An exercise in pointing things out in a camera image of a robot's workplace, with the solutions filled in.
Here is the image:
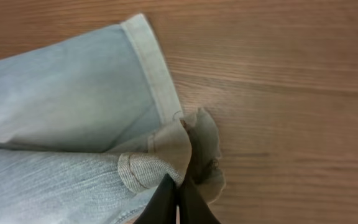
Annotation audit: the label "light blue denim shorts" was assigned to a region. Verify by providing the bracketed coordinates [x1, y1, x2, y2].
[0, 14, 225, 223]

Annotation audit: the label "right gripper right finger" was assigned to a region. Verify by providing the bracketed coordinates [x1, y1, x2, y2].
[178, 178, 220, 224]

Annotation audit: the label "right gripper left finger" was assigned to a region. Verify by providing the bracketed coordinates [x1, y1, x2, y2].
[134, 174, 177, 224]

